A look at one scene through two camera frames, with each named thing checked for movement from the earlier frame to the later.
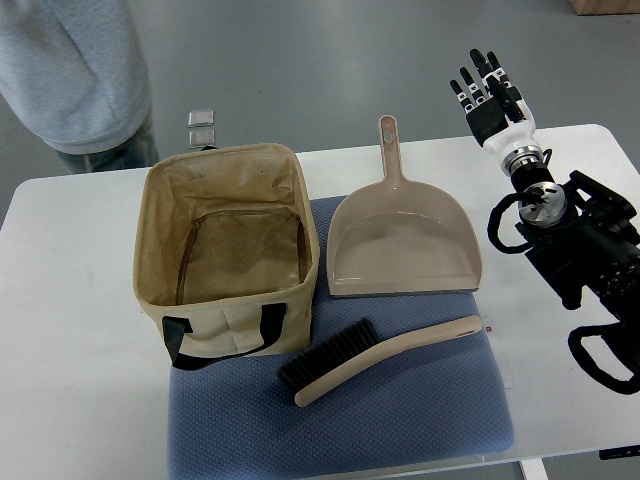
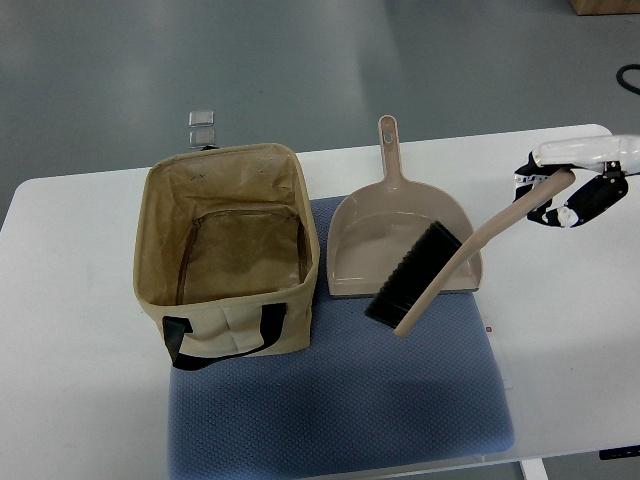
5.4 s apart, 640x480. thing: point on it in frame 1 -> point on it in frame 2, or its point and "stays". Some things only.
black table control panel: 619,452 stays
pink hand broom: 356,351 -> 438,254
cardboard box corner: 605,7 stays
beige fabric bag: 226,253 stays
